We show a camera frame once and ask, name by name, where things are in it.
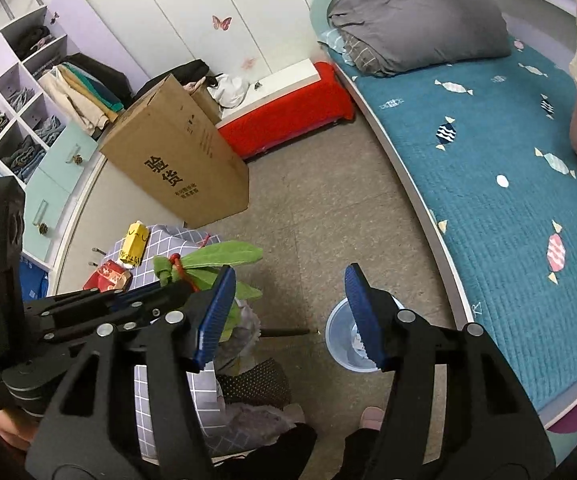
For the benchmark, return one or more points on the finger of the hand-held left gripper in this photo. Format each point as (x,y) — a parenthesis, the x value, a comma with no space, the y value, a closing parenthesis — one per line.
(93,302)
(58,332)

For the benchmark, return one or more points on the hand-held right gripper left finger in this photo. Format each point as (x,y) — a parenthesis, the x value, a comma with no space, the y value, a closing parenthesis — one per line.
(214,320)

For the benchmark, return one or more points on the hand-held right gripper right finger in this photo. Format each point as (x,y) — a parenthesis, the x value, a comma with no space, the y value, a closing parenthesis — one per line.
(366,320)

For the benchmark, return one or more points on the red snack packet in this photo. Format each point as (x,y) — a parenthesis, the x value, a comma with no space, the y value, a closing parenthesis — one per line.
(108,276)

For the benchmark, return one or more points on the blue plastic basin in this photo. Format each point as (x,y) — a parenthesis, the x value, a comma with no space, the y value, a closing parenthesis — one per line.
(341,340)

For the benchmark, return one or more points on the green leaves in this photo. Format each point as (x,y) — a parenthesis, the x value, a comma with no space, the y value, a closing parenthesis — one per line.
(218,255)

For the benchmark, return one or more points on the yellow snack packet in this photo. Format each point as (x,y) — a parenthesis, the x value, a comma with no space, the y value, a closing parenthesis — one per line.
(134,245)

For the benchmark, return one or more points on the person's left hand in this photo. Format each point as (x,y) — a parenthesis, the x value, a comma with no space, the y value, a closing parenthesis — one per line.
(11,427)

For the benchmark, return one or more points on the blue bag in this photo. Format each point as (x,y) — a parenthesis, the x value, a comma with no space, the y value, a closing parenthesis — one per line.
(33,280)

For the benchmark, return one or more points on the pine cone ornament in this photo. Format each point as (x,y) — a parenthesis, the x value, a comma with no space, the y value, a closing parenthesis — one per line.
(44,228)
(77,159)

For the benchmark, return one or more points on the white curved low cabinet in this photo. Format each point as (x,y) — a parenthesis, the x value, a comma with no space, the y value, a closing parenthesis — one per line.
(93,210)

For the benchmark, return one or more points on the pink slipper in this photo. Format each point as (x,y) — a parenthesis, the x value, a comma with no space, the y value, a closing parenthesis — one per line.
(293,412)
(373,417)

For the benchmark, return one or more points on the table with grey checked tablecloth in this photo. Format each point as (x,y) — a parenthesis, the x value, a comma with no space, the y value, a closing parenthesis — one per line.
(168,410)

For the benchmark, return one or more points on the dark folded clothes stack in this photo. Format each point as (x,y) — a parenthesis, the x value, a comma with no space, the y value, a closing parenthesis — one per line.
(21,160)

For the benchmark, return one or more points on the grey fuzzy cloth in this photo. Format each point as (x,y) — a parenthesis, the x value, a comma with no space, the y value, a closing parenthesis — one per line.
(253,422)

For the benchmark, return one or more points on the white purple shelf unit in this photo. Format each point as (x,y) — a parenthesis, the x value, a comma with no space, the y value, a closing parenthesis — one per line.
(63,160)

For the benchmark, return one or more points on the person's right leg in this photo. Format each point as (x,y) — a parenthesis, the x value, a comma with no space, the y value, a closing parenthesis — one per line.
(358,455)

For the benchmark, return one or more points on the person's leg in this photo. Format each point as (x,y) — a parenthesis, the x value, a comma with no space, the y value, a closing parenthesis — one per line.
(268,452)
(358,455)

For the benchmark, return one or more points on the folded denim clothes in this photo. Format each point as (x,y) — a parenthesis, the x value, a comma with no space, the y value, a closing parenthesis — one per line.
(51,130)

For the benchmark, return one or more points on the person's left leg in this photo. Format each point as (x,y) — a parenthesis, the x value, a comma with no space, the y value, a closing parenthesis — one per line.
(268,452)

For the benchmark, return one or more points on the large cardboard box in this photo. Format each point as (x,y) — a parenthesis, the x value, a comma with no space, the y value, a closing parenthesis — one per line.
(168,160)

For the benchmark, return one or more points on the small denim clothes stack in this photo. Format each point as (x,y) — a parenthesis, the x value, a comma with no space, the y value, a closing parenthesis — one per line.
(21,97)

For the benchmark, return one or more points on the teal candy print bed sheet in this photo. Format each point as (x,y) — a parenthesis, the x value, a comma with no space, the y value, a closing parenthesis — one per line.
(493,210)

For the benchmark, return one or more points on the yellow hanging garment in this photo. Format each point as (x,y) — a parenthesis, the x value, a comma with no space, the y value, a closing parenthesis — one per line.
(86,87)

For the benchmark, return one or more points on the green hanging garment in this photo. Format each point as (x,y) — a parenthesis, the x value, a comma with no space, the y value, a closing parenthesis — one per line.
(101,91)

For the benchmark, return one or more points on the red covered bench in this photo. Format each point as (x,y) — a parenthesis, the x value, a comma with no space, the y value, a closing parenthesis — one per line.
(278,125)

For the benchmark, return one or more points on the black hanging coat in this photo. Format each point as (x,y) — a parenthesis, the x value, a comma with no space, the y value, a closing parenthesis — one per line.
(108,75)

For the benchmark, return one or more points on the black folded clothes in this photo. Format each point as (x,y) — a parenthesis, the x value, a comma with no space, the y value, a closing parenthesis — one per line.
(33,37)

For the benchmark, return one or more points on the white plastic bag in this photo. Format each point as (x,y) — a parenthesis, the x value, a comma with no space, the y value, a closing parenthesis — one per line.
(228,91)

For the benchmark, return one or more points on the white board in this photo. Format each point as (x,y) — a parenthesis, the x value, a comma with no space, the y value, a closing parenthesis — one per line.
(288,85)

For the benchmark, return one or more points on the black clothes pile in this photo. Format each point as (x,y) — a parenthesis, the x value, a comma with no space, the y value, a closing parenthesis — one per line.
(188,71)

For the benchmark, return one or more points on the pale pink butterfly sticker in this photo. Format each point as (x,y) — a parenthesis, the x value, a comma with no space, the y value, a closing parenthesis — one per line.
(248,63)

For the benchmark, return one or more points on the plaid pillow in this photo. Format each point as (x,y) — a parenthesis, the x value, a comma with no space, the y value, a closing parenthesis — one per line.
(331,40)

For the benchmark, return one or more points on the grey duvet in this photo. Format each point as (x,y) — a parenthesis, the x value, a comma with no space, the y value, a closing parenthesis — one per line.
(418,25)

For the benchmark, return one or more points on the white panelled wardrobe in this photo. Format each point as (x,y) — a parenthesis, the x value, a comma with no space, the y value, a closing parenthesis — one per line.
(168,10)

